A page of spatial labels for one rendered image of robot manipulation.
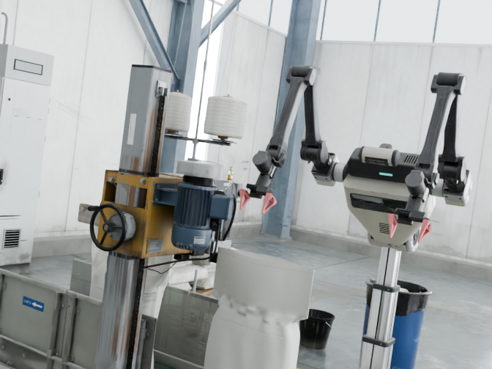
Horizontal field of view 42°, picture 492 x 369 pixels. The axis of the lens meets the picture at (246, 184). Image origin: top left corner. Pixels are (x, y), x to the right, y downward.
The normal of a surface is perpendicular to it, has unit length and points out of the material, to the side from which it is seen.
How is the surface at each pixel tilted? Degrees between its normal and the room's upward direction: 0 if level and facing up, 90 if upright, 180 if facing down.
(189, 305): 90
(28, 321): 90
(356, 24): 90
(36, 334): 90
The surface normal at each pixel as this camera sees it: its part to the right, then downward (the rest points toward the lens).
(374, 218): -0.48, 0.62
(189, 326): -0.51, -0.02
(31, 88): 0.85, 0.14
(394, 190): -0.23, -0.77
